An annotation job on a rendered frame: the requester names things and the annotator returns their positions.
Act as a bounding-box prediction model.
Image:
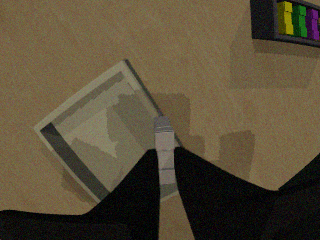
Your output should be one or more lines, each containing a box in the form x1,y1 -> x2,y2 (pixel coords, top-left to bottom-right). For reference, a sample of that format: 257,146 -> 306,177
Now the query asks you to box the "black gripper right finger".
173,147 -> 320,240

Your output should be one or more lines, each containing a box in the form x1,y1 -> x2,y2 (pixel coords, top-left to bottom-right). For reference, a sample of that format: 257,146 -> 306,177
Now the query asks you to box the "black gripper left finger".
0,148 -> 160,240

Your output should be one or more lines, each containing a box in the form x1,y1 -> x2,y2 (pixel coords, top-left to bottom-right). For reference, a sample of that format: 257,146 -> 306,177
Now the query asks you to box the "purple fuse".
300,9 -> 319,40

